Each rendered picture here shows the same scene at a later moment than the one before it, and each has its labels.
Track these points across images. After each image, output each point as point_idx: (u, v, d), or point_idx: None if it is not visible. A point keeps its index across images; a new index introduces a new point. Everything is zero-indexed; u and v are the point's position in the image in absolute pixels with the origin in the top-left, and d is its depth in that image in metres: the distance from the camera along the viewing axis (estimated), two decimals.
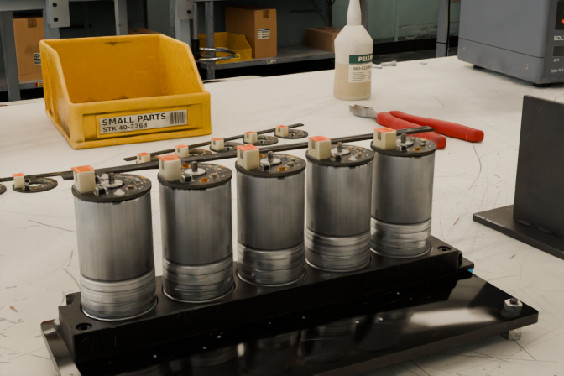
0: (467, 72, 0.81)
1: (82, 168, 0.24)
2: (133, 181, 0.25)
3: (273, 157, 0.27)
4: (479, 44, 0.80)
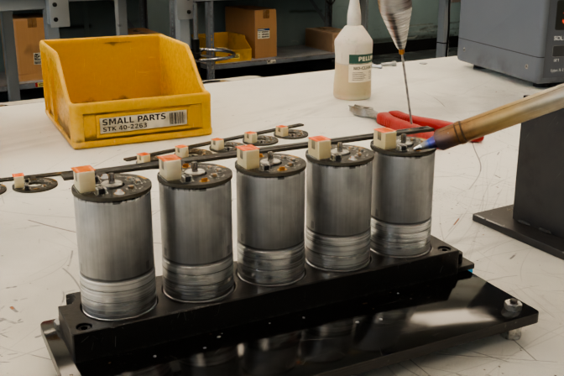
0: (467, 72, 0.81)
1: (82, 168, 0.24)
2: (133, 181, 0.25)
3: (273, 157, 0.27)
4: (479, 44, 0.80)
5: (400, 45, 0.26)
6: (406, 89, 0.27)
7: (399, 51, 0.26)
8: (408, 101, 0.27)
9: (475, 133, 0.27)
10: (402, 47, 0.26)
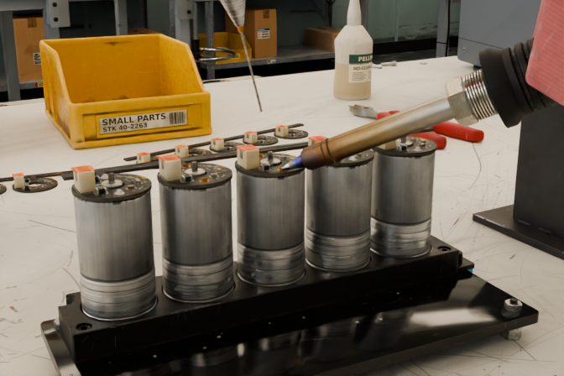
0: (467, 72, 0.81)
1: (82, 168, 0.24)
2: (133, 181, 0.25)
3: (273, 157, 0.27)
4: (479, 44, 0.80)
5: (237, 22, 0.23)
6: (251, 71, 0.24)
7: (237, 28, 0.23)
8: (254, 86, 0.24)
9: (342, 152, 0.25)
10: (239, 23, 0.23)
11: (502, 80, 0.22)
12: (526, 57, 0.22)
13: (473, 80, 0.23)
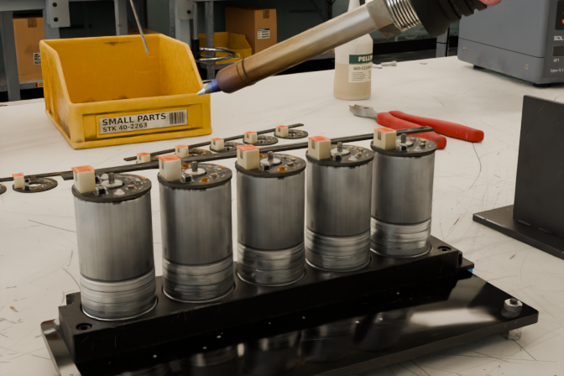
0: (467, 72, 0.81)
1: (82, 168, 0.24)
2: (133, 181, 0.25)
3: (273, 157, 0.27)
4: (479, 44, 0.80)
5: None
6: (133, 7, 0.22)
7: None
8: (138, 23, 0.22)
9: (258, 71, 0.23)
10: None
11: None
12: None
13: None
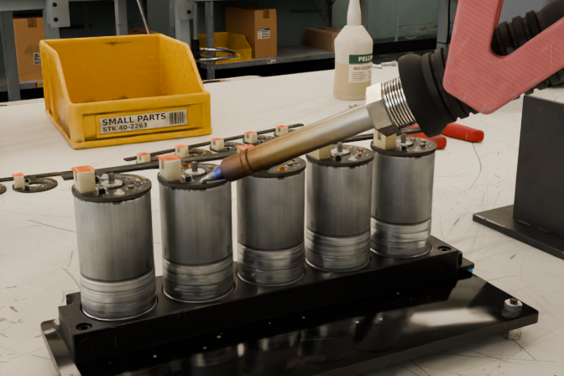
0: None
1: (82, 168, 0.24)
2: (133, 181, 0.25)
3: None
4: None
5: None
6: None
7: None
8: (138, 4, 0.23)
9: (262, 163, 0.24)
10: None
11: (420, 88, 0.21)
12: (445, 63, 0.21)
13: (393, 86, 0.22)
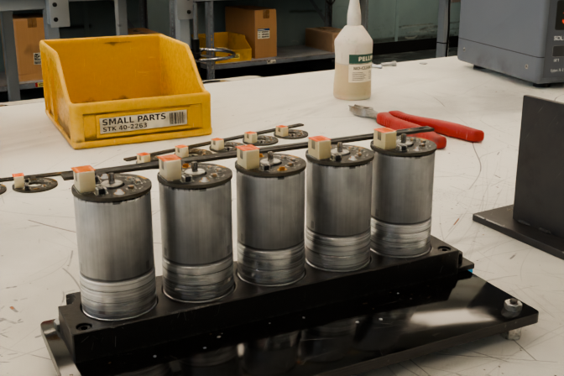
0: (467, 72, 0.81)
1: (82, 168, 0.24)
2: (133, 181, 0.25)
3: (273, 157, 0.27)
4: (479, 44, 0.80)
5: None
6: None
7: None
8: None
9: None
10: None
11: None
12: None
13: None
